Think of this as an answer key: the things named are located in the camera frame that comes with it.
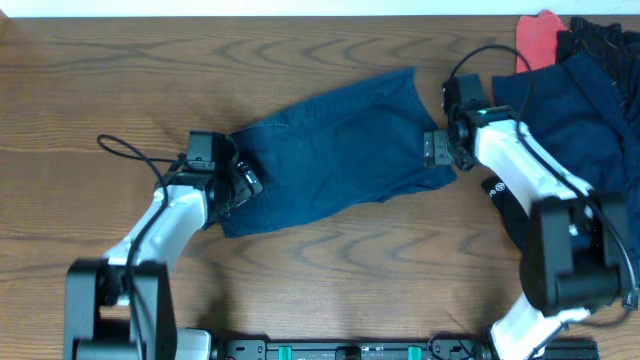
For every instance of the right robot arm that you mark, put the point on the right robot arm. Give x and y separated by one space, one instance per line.
576 258

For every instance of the black knit garment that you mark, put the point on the black knit garment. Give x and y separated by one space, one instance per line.
615 50

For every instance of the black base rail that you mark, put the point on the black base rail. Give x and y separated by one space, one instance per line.
439 349

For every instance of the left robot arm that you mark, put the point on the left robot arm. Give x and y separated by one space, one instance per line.
119 306

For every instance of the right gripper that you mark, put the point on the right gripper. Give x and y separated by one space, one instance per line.
436 150

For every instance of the dark blue garment in pile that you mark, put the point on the dark blue garment in pile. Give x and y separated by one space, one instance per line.
579 116

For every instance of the dark blue denim shorts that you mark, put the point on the dark blue denim shorts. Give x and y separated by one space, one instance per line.
362 143

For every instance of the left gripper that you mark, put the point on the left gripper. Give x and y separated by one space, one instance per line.
245 181

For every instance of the red garment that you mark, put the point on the red garment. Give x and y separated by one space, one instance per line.
536 38

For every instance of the black garment with logo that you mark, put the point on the black garment with logo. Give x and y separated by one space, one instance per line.
514 217

